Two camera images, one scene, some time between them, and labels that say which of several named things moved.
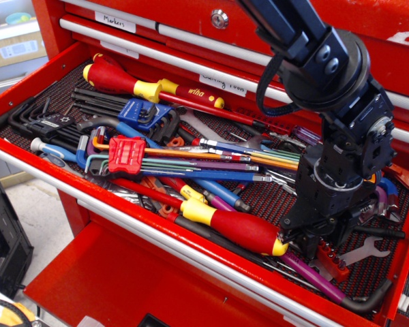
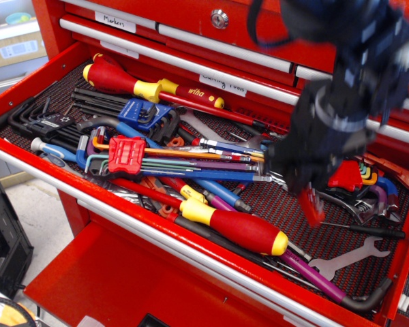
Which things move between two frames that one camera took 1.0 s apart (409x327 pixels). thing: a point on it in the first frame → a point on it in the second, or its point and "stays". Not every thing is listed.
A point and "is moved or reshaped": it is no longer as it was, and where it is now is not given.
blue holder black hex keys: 133,113 stays
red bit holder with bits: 328,257 is moved or reshaped
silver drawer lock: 219,19 stays
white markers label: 114,22 stays
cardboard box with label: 16,50 stays
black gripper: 332,192 → 329,122
